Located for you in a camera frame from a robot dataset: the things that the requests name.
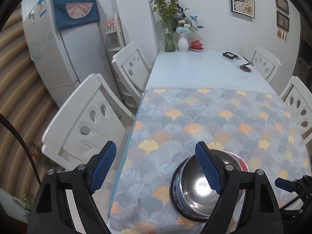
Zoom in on far right white chair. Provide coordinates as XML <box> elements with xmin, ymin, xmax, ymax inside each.
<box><xmin>250</xmin><ymin>46</ymin><xmax>281</xmax><ymax>83</ymax></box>

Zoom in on glass vase green plants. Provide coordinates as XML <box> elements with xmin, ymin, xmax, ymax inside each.
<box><xmin>150</xmin><ymin>0</ymin><xmax>180</xmax><ymax>52</ymax></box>

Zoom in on blue fridge cover cloth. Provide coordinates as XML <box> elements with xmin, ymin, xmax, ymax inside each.
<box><xmin>52</xmin><ymin>0</ymin><xmax>100</xmax><ymax>31</ymax></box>

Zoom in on upper small framed picture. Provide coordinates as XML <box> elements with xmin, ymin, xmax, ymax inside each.
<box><xmin>276</xmin><ymin>0</ymin><xmax>289</xmax><ymax>14</ymax></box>

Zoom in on fan pattern table mat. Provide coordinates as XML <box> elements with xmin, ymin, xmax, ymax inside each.
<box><xmin>108</xmin><ymin>88</ymin><xmax>311</xmax><ymax>233</ymax></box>

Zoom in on small framed picture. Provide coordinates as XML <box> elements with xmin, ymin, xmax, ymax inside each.
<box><xmin>277</xmin><ymin>11</ymin><xmax>290</xmax><ymax>32</ymax></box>
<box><xmin>276</xmin><ymin>0</ymin><xmax>289</xmax><ymax>14</ymax></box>

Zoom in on near left white chair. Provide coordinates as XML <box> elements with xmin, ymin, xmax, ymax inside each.
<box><xmin>42</xmin><ymin>74</ymin><xmax>135</xmax><ymax>170</ymax></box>

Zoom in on far left white chair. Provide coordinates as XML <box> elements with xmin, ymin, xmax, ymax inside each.
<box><xmin>112</xmin><ymin>42</ymin><xmax>152</xmax><ymax>105</ymax></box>

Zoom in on white chair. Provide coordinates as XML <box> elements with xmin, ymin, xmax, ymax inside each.
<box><xmin>112</xmin><ymin>42</ymin><xmax>152</xmax><ymax>105</ymax></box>
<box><xmin>250</xmin><ymin>46</ymin><xmax>281</xmax><ymax>83</ymax></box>
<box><xmin>280</xmin><ymin>75</ymin><xmax>311</xmax><ymax>144</ymax></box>
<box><xmin>42</xmin><ymin>74</ymin><xmax>135</xmax><ymax>170</ymax></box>

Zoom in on blue patterned plate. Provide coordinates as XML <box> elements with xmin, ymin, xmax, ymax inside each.
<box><xmin>169</xmin><ymin>161</ymin><xmax>244</xmax><ymax>223</ymax></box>

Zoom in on white vase blue flowers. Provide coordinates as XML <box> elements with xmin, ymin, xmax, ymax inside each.
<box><xmin>174</xmin><ymin>3</ymin><xmax>204</xmax><ymax>52</ymax></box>

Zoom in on red steel bowl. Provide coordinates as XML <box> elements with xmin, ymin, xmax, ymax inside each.
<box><xmin>226</xmin><ymin>152</ymin><xmax>249</xmax><ymax>172</ymax></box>

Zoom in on lower small framed picture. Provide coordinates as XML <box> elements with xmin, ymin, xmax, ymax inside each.
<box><xmin>277</xmin><ymin>11</ymin><xmax>290</xmax><ymax>32</ymax></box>

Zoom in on black cable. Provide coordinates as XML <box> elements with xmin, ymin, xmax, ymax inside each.
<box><xmin>0</xmin><ymin>113</ymin><xmax>42</xmax><ymax>185</ymax></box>

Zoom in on red lidded teacup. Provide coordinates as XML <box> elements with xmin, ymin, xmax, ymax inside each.
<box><xmin>190</xmin><ymin>40</ymin><xmax>204</xmax><ymax>51</ymax></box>

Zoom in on white refrigerator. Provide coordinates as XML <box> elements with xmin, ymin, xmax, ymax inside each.
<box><xmin>23</xmin><ymin>0</ymin><xmax>118</xmax><ymax>107</ymax></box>

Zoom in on potted green plant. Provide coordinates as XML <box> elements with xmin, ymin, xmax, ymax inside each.
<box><xmin>21</xmin><ymin>192</ymin><xmax>34</xmax><ymax>221</ymax></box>

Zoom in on near right white chair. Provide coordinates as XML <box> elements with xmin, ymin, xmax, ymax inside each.
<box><xmin>280</xmin><ymin>75</ymin><xmax>311</xmax><ymax>144</ymax></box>

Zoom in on black phone holder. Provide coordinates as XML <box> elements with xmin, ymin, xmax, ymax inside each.
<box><xmin>223</xmin><ymin>52</ymin><xmax>239</xmax><ymax>60</ymax></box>

